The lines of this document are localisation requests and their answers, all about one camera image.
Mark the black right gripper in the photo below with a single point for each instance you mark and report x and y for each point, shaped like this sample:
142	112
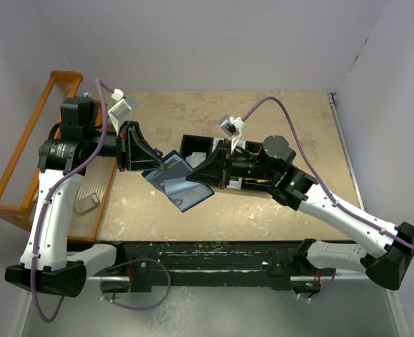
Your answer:
212	170

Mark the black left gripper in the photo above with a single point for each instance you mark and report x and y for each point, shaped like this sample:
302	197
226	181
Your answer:
133	152

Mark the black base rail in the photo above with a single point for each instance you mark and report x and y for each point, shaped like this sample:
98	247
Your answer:
155	275

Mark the black bin with gold cards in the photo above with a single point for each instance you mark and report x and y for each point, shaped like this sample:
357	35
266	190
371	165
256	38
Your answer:
260	178

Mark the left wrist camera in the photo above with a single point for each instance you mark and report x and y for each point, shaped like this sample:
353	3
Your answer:
122	107

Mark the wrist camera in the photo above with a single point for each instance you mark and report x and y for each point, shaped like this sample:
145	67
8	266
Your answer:
233	127
122	107

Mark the aluminium frame rail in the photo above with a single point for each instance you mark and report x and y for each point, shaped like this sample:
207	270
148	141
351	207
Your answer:
103	258

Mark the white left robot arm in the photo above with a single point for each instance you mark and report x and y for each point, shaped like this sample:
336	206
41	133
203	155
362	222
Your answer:
62	167

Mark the small grey box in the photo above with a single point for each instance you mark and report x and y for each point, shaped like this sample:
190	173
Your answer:
86	203

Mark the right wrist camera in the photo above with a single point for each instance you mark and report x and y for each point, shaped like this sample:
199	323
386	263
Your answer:
233	127

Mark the white middle bin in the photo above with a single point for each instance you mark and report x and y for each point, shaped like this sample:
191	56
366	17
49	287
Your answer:
237	164

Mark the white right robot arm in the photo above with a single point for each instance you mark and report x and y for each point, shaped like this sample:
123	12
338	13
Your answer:
380	249

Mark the blue leather card holder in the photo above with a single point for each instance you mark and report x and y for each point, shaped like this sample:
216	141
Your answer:
173	183

